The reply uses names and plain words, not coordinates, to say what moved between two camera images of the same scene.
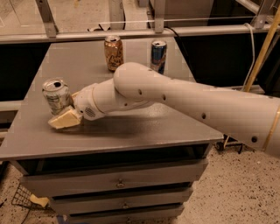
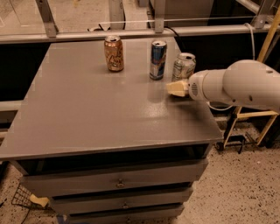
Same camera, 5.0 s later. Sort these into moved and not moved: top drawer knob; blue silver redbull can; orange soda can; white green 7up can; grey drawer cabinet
Moved: white green 7up can
Not moved: top drawer knob; grey drawer cabinet; blue silver redbull can; orange soda can
